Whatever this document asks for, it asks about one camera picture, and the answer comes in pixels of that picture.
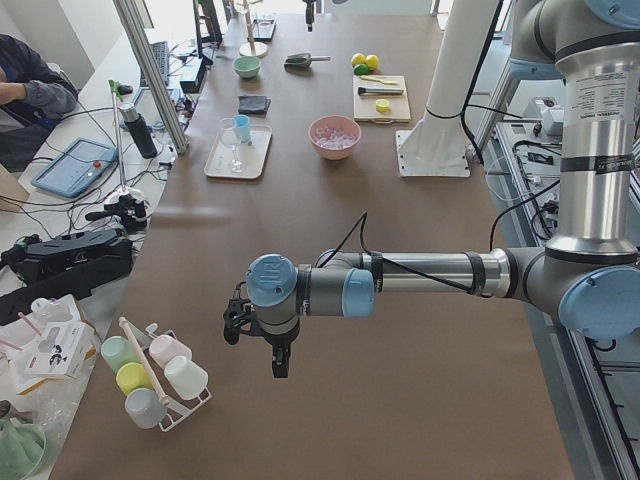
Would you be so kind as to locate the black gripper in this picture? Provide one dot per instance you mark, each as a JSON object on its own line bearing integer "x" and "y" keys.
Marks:
{"x": 276, "y": 344}

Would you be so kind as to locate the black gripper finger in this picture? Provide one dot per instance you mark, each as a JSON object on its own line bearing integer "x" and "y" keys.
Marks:
{"x": 309, "y": 14}

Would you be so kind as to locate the metal ice scoop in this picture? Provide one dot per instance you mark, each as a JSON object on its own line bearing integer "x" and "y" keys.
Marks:
{"x": 304, "y": 60}

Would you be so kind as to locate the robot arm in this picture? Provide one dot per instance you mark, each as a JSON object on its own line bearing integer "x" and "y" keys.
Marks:
{"x": 585, "y": 276}

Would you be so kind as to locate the white cup on rack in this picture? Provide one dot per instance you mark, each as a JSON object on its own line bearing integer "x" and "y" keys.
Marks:
{"x": 186, "y": 377}

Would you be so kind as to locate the white cup rack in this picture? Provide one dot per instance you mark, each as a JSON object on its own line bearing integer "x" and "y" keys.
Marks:
{"x": 178, "y": 409}

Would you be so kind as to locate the pink cup on rack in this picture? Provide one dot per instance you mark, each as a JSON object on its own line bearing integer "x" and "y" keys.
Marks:
{"x": 164, "y": 348}

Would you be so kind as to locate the clear ice cubes pile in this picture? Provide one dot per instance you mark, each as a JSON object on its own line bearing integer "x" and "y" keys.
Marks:
{"x": 333, "y": 138}

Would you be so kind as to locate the blue plastic cup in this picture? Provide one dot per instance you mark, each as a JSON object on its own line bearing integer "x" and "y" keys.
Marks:
{"x": 242, "y": 127}

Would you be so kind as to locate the grey cup on rack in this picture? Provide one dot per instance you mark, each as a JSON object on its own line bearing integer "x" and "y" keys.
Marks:
{"x": 144, "y": 408}

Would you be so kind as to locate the yellow cup on rack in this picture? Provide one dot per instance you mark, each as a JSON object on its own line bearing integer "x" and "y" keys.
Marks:
{"x": 132, "y": 376}

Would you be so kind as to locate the green cup on rack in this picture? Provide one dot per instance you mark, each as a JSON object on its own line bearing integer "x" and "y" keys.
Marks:
{"x": 117, "y": 351}

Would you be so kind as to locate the wooden glass stand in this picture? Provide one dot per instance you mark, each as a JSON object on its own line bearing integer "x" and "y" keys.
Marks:
{"x": 251, "y": 47}

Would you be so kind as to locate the green lime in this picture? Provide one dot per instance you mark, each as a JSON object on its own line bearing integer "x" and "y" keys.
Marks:
{"x": 372, "y": 61}

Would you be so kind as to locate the green bowl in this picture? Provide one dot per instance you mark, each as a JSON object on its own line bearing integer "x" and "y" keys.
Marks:
{"x": 247, "y": 67}

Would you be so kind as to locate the yellow plastic knife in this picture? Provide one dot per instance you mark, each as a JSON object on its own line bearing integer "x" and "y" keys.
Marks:
{"x": 376, "y": 79}

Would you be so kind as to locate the black monitor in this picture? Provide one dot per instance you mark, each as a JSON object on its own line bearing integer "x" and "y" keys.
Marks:
{"x": 208, "y": 32}

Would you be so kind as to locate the dark grey folded cloth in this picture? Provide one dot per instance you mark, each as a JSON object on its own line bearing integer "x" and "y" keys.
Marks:
{"x": 253, "y": 104}

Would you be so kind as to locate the wooden cutting board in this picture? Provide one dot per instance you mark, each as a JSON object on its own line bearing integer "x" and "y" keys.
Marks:
{"x": 364, "y": 106}

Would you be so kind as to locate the yellow lemon half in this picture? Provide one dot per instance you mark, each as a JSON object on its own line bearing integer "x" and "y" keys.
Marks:
{"x": 382, "y": 105}

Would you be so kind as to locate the pink bowl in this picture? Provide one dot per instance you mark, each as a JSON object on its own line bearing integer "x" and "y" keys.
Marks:
{"x": 347, "y": 124}

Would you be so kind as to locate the clear wine glass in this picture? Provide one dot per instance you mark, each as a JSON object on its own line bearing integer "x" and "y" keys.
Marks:
{"x": 228, "y": 138}

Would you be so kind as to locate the black keyboard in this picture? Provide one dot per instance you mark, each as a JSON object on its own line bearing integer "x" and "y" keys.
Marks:
{"x": 160, "y": 53}

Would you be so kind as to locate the cream serving tray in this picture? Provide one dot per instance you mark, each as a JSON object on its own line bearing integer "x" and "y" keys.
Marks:
{"x": 253, "y": 155}

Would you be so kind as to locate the white pillar with base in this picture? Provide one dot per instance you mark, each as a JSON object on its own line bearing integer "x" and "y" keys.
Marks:
{"x": 437, "y": 145}

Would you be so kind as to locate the black thermos bottle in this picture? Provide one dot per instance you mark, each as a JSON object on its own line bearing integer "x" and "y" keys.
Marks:
{"x": 138, "y": 129}

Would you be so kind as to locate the white cardboard box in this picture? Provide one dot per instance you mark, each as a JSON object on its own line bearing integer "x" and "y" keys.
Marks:
{"x": 60, "y": 350}

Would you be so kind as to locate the black equipment case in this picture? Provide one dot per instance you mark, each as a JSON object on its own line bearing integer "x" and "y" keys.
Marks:
{"x": 68, "y": 264}

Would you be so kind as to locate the blue teach pendant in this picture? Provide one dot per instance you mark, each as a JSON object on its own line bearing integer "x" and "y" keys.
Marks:
{"x": 75, "y": 168}

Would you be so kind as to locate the seated person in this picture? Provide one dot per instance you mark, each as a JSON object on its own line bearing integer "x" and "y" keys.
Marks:
{"x": 33, "y": 100}

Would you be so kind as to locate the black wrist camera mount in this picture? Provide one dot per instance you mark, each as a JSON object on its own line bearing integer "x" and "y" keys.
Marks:
{"x": 238, "y": 316}

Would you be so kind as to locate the aluminium frame post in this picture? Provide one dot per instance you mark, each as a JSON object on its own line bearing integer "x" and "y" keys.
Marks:
{"x": 132, "y": 24}

